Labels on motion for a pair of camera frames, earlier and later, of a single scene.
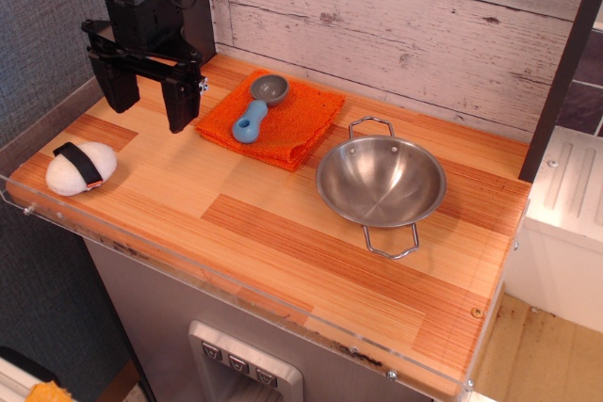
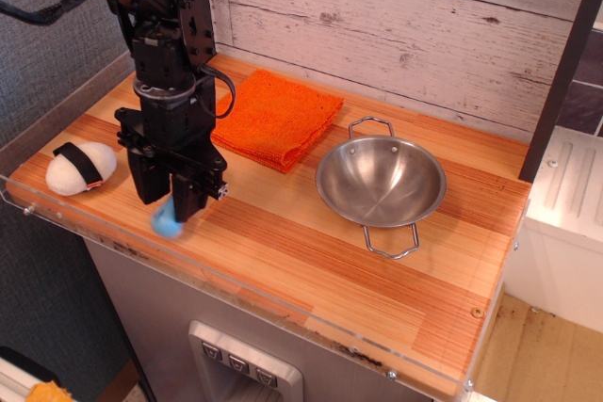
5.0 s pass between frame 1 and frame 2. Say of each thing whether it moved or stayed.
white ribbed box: stayed
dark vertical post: stayed
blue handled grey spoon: moved
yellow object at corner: stayed
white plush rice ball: stayed
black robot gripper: moved
